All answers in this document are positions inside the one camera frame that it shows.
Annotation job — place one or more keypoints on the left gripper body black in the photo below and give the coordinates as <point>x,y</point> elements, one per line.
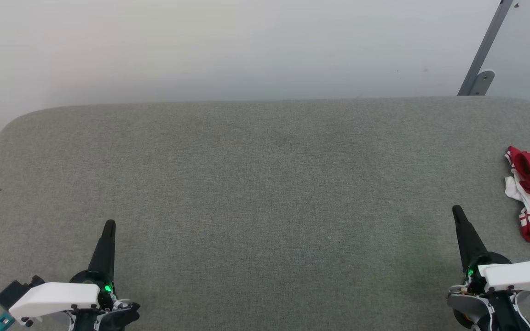
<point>95,278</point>

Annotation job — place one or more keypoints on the grey metal pole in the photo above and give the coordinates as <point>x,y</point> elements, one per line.
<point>486,43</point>

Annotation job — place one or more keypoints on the grey pole foot bracket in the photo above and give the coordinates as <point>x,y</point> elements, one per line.
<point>482,82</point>

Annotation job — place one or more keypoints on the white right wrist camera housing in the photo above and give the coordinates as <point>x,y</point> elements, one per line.
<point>522,275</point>

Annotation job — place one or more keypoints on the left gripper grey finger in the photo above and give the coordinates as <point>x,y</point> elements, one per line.
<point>104,250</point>

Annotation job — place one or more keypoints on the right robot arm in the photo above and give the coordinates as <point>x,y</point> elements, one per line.
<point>490,310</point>

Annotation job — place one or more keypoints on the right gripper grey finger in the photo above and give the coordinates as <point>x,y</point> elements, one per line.
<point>469,239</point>

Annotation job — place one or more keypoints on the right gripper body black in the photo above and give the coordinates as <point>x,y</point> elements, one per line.
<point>479,271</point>

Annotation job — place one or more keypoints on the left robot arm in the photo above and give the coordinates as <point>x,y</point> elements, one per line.
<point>108,317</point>

